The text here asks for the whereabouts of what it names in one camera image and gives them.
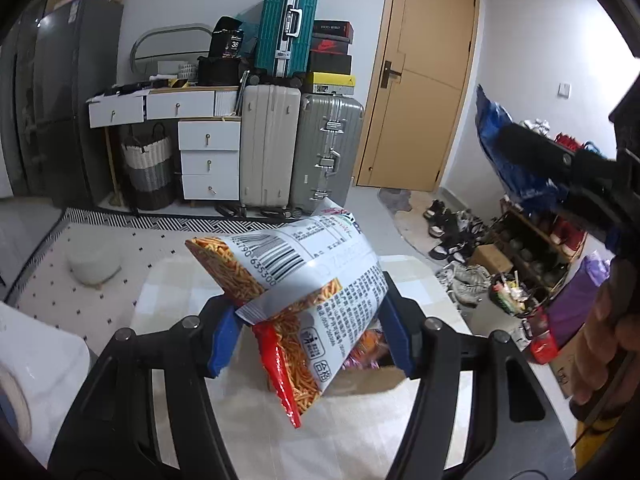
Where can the wooden shoe rack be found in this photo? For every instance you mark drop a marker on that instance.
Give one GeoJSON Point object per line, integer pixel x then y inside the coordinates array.
{"type": "Point", "coordinates": [530, 240]}

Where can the brown cardboard box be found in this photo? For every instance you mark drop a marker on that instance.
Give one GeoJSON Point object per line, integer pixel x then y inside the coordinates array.
{"type": "Point", "coordinates": [380, 382]}

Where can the silver suitcase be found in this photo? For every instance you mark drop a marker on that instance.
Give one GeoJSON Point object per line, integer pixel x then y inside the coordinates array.
{"type": "Point", "coordinates": [325, 155]}

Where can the beige plate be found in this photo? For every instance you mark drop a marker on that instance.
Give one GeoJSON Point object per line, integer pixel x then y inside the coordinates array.
{"type": "Point", "coordinates": [15, 400]}

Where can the pile of shoes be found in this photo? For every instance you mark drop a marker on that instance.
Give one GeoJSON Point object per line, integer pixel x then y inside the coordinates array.
{"type": "Point", "coordinates": [457, 245]}

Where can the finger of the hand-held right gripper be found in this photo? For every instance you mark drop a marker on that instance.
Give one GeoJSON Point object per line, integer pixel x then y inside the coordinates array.
{"type": "Point", "coordinates": [595, 207]}
{"type": "Point", "coordinates": [545, 157]}

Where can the plain black shoe box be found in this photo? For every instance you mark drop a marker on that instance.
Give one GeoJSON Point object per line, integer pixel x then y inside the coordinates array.
{"type": "Point", "coordinates": [330, 62]}

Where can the red bag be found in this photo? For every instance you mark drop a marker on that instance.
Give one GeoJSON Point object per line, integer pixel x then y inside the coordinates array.
{"type": "Point", "coordinates": [542, 345]}

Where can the grey pouf stool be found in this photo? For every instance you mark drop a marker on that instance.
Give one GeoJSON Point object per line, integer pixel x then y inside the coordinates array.
{"type": "Point", "coordinates": [95, 265]}

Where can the blue snack packet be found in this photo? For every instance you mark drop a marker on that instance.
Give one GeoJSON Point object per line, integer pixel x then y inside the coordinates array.
{"type": "Point", "coordinates": [520, 190]}

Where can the white light switch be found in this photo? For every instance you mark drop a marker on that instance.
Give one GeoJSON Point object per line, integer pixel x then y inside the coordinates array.
{"type": "Point", "coordinates": [563, 90]}

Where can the printed brown carton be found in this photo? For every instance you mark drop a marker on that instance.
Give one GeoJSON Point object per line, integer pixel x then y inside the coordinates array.
{"type": "Point", "coordinates": [567, 365]}

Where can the small cardboard box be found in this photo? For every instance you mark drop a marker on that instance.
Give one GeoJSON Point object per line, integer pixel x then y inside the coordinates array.
{"type": "Point", "coordinates": [490, 257]}

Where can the woven laundry basket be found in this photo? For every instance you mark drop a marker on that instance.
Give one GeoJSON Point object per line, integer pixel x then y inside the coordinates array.
{"type": "Point", "coordinates": [147, 170]}

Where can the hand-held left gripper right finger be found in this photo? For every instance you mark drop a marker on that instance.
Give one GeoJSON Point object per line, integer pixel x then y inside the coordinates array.
{"type": "Point", "coordinates": [397, 340]}

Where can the yellow shoe box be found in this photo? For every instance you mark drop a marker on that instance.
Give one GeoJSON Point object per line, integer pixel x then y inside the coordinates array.
{"type": "Point", "coordinates": [330, 82]}

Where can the purple silver snack bag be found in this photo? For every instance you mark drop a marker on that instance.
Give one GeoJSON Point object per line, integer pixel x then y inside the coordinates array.
{"type": "Point", "coordinates": [362, 358]}

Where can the grey door mat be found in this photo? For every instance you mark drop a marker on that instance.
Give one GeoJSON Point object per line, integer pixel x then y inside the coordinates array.
{"type": "Point", "coordinates": [397, 200]}

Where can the person's right forearm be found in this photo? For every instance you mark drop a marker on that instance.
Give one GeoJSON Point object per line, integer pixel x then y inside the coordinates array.
{"type": "Point", "coordinates": [595, 435]}

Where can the person's right hand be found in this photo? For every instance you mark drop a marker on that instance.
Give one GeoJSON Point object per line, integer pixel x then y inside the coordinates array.
{"type": "Point", "coordinates": [600, 340]}

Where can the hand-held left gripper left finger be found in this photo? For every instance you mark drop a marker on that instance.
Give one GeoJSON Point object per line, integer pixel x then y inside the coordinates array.
{"type": "Point", "coordinates": [226, 340]}

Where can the black bag with white label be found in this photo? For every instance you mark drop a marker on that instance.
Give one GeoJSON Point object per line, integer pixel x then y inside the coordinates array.
{"type": "Point", "coordinates": [227, 37]}

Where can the shoe rack with shoes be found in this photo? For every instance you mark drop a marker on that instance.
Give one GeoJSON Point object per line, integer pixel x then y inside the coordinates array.
{"type": "Point", "coordinates": [565, 232]}

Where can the white desk with drawers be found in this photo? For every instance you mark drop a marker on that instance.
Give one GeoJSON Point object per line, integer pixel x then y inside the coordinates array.
{"type": "Point", "coordinates": [170, 102]}

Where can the white side table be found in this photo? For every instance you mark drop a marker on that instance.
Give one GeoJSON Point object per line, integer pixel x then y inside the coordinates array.
{"type": "Point", "coordinates": [45, 360]}

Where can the teal suitcase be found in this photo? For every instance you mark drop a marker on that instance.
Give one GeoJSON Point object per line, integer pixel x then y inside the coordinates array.
{"type": "Point", "coordinates": [285, 25]}

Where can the red black shoe box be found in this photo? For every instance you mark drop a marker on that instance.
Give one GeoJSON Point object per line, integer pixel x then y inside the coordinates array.
{"type": "Point", "coordinates": [330, 46]}

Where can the beige suitcase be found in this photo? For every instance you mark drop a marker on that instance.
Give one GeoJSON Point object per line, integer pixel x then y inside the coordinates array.
{"type": "Point", "coordinates": [270, 145]}

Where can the wooden door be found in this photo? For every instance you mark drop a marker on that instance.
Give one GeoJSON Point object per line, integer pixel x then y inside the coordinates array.
{"type": "Point", "coordinates": [420, 85]}

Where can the basket of small items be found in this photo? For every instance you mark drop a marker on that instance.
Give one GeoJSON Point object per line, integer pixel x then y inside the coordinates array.
{"type": "Point", "coordinates": [515, 295]}

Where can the orange noodle snack bag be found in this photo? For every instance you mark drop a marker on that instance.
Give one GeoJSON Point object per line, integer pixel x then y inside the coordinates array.
{"type": "Point", "coordinates": [320, 270]}

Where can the arched mirror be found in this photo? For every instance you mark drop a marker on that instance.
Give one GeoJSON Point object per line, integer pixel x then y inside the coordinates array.
{"type": "Point", "coordinates": [170, 32]}

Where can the patterned rug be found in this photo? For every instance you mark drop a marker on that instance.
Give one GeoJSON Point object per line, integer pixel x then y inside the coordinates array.
{"type": "Point", "coordinates": [160, 240]}

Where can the grey refrigerator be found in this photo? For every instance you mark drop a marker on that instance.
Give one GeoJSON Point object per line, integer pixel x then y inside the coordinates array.
{"type": "Point", "coordinates": [75, 100]}

